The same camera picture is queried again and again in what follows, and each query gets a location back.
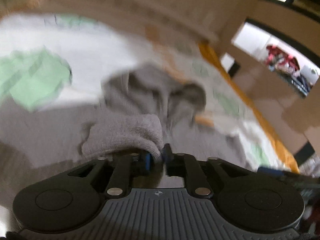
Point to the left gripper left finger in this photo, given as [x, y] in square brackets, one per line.
[125, 169]

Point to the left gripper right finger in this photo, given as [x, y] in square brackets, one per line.
[187, 167]

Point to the grey knitted hoodie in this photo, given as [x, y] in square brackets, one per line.
[143, 109]

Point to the red clothes pile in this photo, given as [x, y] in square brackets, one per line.
[279, 59]

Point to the white leaf-print duvet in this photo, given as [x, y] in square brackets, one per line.
[97, 50]

